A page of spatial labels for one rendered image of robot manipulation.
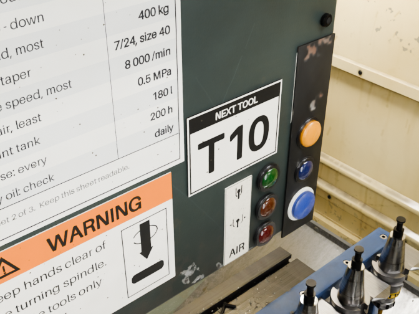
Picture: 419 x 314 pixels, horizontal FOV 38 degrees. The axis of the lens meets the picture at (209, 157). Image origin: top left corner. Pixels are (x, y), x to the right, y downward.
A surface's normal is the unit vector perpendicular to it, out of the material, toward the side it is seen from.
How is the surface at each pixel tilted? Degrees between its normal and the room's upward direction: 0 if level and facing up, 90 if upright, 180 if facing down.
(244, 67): 90
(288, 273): 0
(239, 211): 90
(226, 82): 90
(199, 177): 90
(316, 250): 24
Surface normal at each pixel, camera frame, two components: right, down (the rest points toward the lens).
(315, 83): 0.65, 0.42
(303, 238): -0.31, -0.62
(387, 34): -0.76, 0.36
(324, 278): 0.00, -0.83
